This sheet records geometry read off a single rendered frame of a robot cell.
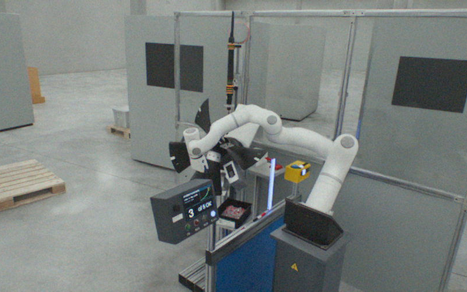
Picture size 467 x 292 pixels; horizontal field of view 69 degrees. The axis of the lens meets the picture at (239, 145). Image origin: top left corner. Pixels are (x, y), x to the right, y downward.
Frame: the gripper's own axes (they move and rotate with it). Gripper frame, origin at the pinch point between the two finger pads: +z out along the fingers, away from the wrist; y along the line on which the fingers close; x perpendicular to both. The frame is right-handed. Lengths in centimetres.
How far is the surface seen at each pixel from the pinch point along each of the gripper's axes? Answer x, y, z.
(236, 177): -18.1, -10.6, 9.7
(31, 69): -201, 800, 93
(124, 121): -178, 400, 141
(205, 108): -41, 29, -20
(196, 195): 37, -40, -30
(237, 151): -23.8, -10.3, -6.5
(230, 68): -40, 0, -53
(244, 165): -16.0, -20.8, -4.5
